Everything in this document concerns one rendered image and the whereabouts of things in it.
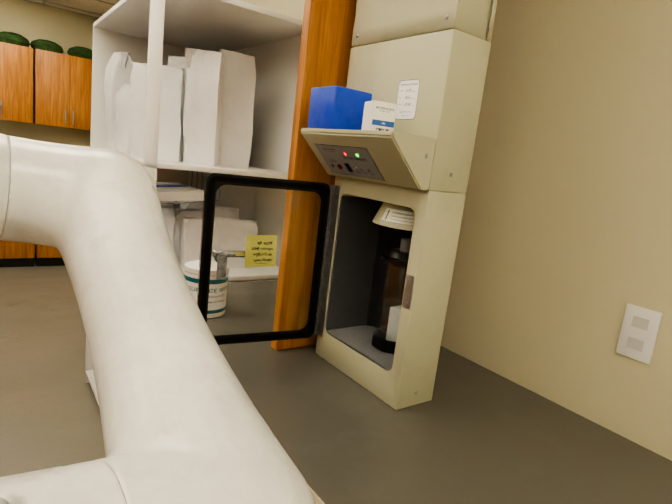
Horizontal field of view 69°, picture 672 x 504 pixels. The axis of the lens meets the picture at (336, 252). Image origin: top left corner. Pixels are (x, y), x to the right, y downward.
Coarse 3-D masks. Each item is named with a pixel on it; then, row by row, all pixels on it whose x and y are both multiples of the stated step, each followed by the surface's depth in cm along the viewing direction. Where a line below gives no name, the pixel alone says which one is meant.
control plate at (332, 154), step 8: (320, 144) 109; (320, 152) 112; (328, 152) 109; (336, 152) 107; (352, 152) 102; (360, 152) 99; (368, 152) 97; (328, 160) 113; (336, 160) 110; (344, 160) 107; (352, 160) 104; (360, 160) 102; (368, 160) 99; (336, 168) 113; (344, 168) 110; (352, 168) 107; (360, 168) 104; (376, 168) 100; (360, 176) 107; (368, 176) 105; (376, 176) 102
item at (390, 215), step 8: (384, 208) 110; (392, 208) 108; (400, 208) 107; (408, 208) 107; (376, 216) 112; (384, 216) 109; (392, 216) 108; (400, 216) 107; (408, 216) 106; (384, 224) 108; (392, 224) 107; (400, 224) 106; (408, 224) 106
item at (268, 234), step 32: (224, 192) 107; (256, 192) 111; (288, 192) 114; (224, 224) 109; (256, 224) 112; (288, 224) 116; (256, 256) 114; (288, 256) 118; (224, 288) 112; (256, 288) 116; (288, 288) 120; (224, 320) 114; (256, 320) 118; (288, 320) 122
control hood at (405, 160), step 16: (304, 128) 111; (336, 144) 104; (352, 144) 99; (368, 144) 95; (384, 144) 91; (400, 144) 89; (416, 144) 91; (432, 144) 93; (320, 160) 116; (384, 160) 95; (400, 160) 91; (416, 160) 92; (432, 160) 94; (352, 176) 110; (384, 176) 100; (400, 176) 95; (416, 176) 93
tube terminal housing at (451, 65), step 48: (384, 48) 105; (432, 48) 94; (480, 48) 95; (384, 96) 106; (432, 96) 94; (480, 96) 98; (384, 192) 106; (432, 192) 96; (432, 240) 99; (432, 288) 102; (432, 336) 106; (384, 384) 107; (432, 384) 110
